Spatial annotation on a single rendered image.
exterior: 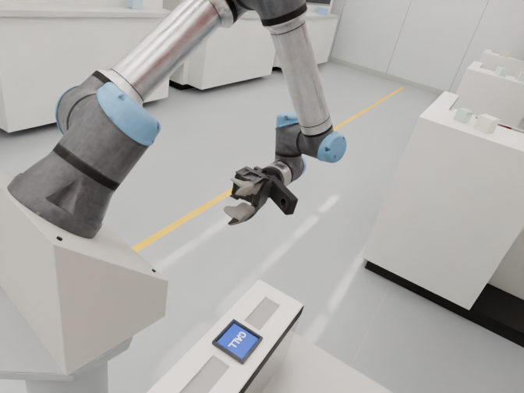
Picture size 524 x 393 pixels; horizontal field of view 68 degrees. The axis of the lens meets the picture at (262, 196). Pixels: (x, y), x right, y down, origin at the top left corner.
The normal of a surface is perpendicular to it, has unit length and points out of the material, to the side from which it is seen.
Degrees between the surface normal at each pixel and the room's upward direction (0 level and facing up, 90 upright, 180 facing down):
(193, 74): 90
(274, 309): 0
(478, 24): 90
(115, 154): 75
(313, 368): 0
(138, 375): 0
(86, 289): 90
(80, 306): 90
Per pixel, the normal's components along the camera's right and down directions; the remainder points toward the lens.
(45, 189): 0.25, -0.32
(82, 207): 0.76, 0.07
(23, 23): 0.84, 0.40
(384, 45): -0.50, 0.36
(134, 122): 0.56, 0.23
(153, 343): 0.19, -0.84
